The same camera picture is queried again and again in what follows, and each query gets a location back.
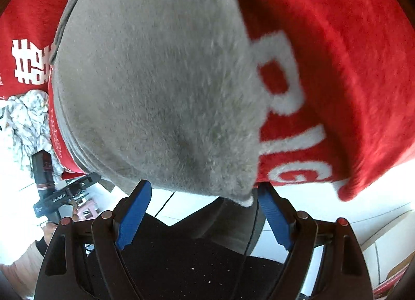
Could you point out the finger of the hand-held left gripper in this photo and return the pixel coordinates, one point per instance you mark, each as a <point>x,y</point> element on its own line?
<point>86,180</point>

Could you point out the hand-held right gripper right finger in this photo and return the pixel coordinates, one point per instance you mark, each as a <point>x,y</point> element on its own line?
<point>275,215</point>

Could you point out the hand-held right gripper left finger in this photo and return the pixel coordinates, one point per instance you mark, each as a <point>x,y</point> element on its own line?
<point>136,215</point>

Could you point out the grey knit sweater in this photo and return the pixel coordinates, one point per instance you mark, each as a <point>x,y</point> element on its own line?
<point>155,76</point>

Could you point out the person's left forearm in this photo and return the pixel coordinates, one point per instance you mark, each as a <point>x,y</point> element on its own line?
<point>19,271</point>

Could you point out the person's left hand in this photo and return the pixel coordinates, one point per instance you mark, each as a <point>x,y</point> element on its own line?
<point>50,232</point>

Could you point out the pink plastic stool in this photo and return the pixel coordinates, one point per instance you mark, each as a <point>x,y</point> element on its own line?
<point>87,211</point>

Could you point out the floral patterned cloth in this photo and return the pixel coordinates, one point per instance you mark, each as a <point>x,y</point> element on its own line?
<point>22,125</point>

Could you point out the person's black clothing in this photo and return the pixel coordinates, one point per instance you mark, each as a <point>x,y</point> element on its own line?
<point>194,264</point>

